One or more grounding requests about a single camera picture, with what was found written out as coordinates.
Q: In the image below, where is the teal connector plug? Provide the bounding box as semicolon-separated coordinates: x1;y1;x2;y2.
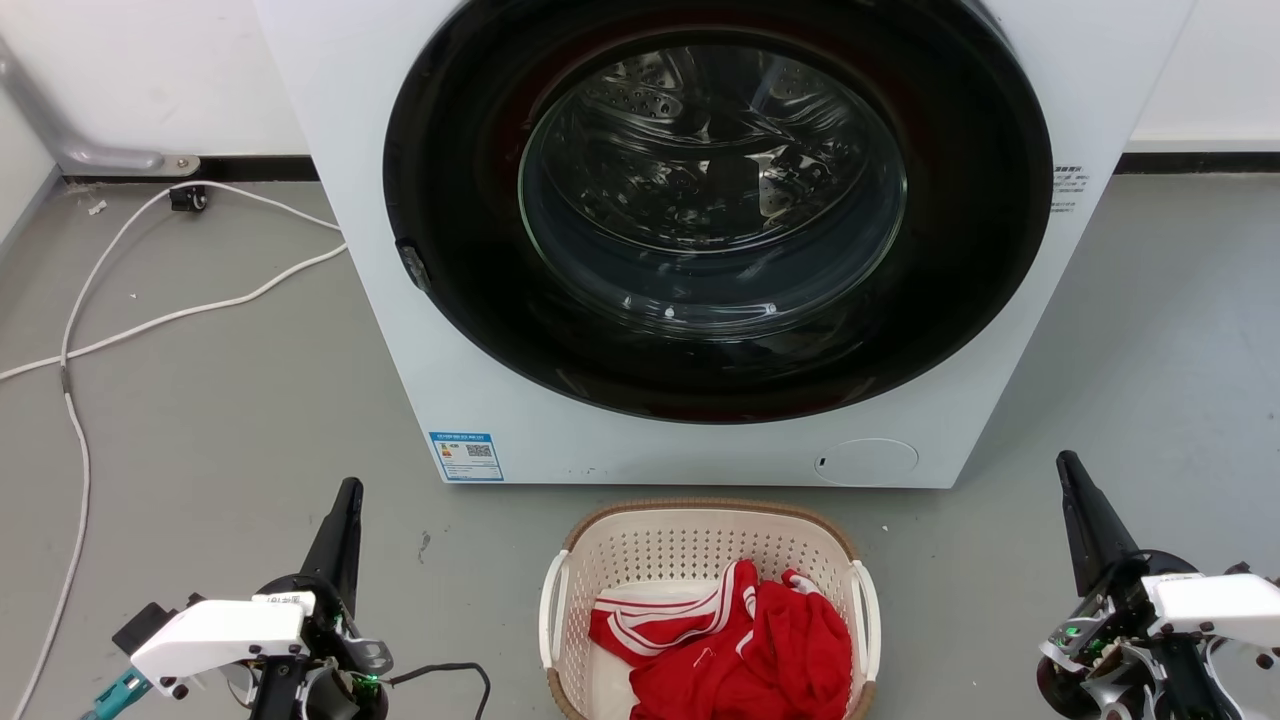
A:
80;668;153;720

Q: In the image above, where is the red garment with white stripes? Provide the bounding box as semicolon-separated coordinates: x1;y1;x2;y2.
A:
588;559;854;720

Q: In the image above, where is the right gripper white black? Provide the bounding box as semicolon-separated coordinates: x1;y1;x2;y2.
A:
1038;450;1280;701

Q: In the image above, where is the cream perforated laundry basket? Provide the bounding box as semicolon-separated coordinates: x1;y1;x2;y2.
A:
539;498;882;720

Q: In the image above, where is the grey wall pipe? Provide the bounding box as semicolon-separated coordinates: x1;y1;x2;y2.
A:
0;38;201;178

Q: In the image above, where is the white front-load washing machine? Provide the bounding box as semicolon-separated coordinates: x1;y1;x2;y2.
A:
253;0;1198;490

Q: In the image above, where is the blue energy label sticker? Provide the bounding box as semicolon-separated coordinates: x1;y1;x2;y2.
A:
429;431;505;483

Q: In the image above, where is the round white filter cover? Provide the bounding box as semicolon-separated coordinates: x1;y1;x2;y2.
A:
813;438;920;488

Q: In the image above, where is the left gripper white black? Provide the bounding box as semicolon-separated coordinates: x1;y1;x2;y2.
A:
130;477;394;713

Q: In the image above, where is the grey printed text label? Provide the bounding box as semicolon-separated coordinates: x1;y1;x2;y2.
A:
1050;165;1091;215

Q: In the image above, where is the round black washing machine door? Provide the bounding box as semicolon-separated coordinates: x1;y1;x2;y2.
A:
383;0;1054;425

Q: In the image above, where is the long white power cable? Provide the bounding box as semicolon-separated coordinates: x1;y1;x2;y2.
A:
8;181;344;720

